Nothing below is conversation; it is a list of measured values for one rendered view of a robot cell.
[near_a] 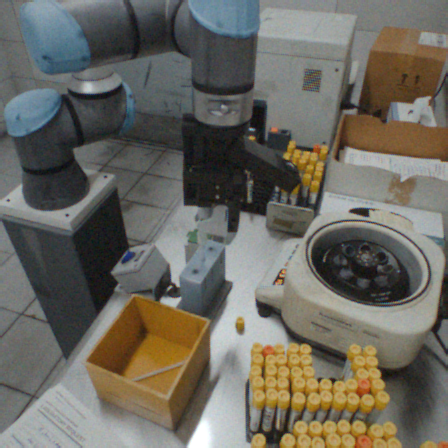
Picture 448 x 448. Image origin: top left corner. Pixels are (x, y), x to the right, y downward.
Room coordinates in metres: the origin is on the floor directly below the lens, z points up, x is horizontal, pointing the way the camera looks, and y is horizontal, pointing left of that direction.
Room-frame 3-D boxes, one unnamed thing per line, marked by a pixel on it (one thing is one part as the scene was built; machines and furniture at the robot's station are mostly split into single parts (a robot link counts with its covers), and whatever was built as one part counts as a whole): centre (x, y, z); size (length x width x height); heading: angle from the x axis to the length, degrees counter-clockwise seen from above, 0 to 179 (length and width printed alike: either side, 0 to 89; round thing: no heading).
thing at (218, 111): (0.48, 0.00, 1.26); 0.08 x 0.08 x 0.05
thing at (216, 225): (0.47, 0.01, 1.07); 0.06 x 0.03 x 0.09; 92
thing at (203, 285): (0.50, 0.04, 0.92); 0.10 x 0.07 x 0.10; 156
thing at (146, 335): (0.33, 0.11, 0.93); 0.13 x 0.13 x 0.10; 67
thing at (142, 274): (0.52, 0.14, 0.92); 0.13 x 0.07 x 0.08; 71
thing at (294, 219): (0.78, -0.17, 0.91); 0.20 x 0.10 x 0.07; 161
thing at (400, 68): (1.46, -0.63, 0.97); 0.31 x 0.23 x 0.18; 155
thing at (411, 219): (0.64, -0.31, 0.92); 0.24 x 0.12 x 0.10; 71
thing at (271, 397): (0.25, -0.06, 0.93); 0.02 x 0.02 x 0.11
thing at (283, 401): (0.25, -0.07, 0.93); 0.02 x 0.02 x 0.11
